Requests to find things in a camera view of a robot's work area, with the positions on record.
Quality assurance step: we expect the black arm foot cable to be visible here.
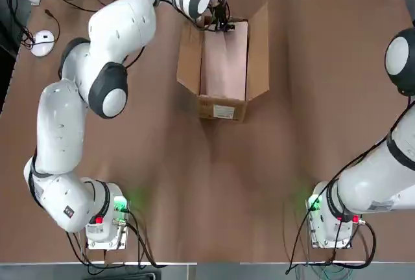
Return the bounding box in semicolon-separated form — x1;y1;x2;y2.
128;208;168;268
285;95;415;276

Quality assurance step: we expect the green cable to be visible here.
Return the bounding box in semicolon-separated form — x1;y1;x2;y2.
311;265;354;280

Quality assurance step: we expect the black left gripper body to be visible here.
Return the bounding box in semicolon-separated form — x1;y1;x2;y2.
209;0;230;20

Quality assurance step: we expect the black right arm foot cable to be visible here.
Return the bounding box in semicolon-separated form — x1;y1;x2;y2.
285;95;415;276

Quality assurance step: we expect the brown cardboard box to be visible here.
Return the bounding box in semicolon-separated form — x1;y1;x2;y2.
176;1;270;122

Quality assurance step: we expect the black lamp cable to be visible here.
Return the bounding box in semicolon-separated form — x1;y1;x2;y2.
19;9;62;47

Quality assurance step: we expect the black left arm foot cable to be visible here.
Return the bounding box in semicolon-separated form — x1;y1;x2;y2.
128;208;168;268

